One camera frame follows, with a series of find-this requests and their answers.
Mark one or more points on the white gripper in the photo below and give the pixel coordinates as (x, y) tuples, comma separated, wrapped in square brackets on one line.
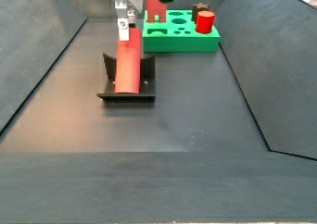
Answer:
[(125, 13)]

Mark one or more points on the red oval cylinder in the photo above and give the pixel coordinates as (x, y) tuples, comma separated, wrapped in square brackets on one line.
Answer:
[(128, 59)]

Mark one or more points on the green shape sorter board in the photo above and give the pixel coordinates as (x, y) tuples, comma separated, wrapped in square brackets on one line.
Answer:
[(175, 35)]

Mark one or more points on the black cradle fixture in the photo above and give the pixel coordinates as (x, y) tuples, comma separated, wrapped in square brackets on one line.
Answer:
[(147, 92)]

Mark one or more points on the red arch block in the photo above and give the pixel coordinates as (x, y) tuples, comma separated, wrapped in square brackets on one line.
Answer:
[(155, 11)]

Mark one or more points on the brown star prism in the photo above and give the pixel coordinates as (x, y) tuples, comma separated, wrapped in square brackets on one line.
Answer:
[(196, 8)]

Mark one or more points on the red hexagonal prism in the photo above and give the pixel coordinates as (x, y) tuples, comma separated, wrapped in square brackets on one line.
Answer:
[(204, 20)]

